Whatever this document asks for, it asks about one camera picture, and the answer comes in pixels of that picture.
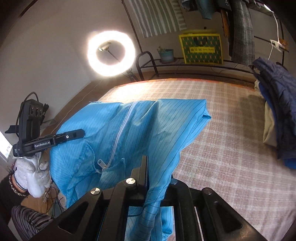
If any ring light on stand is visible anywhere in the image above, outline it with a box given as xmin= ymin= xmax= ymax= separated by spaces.
xmin=87 ymin=30 xmax=138 ymax=82

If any white gloved left hand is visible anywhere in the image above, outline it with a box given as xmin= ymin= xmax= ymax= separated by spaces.
xmin=12 ymin=152 xmax=51 ymax=198

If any blue plant pot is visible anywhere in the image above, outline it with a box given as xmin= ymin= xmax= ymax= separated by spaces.
xmin=157 ymin=46 xmax=174 ymax=63

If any black clothes rack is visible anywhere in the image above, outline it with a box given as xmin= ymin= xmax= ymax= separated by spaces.
xmin=121 ymin=0 xmax=292 ymax=82

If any teal hanging sweater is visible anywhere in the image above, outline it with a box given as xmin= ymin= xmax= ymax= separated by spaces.
xmin=196 ymin=0 xmax=214 ymax=20

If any white clip lamp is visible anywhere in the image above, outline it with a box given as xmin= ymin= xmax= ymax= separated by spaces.
xmin=263 ymin=4 xmax=286 ymax=66

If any light blue striped garment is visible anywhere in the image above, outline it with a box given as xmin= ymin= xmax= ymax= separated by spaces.
xmin=50 ymin=99 xmax=211 ymax=240

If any yellow green patterned box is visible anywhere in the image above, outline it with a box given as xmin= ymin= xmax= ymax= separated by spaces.
xmin=179 ymin=33 xmax=223 ymax=65

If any white power cable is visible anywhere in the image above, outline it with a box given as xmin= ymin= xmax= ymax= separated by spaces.
xmin=55 ymin=79 xmax=100 ymax=121

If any plaid bed cover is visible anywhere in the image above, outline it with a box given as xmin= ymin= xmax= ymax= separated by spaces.
xmin=101 ymin=79 xmax=295 ymax=240

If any navy puffer jacket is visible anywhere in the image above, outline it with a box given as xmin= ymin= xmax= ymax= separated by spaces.
xmin=253 ymin=57 xmax=295 ymax=159

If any beige folded garment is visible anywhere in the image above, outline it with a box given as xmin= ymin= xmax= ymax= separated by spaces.
xmin=254 ymin=80 xmax=277 ymax=147

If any grey plaid hanging coat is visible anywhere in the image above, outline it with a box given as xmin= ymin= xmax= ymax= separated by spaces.
xmin=231 ymin=1 xmax=255 ymax=66

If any green striped hanging cloth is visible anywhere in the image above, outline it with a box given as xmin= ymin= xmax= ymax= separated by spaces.
xmin=129 ymin=0 xmax=187 ymax=38

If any royal blue folded garment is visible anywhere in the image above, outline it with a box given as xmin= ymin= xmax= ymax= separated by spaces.
xmin=259 ymin=81 xmax=295 ymax=169

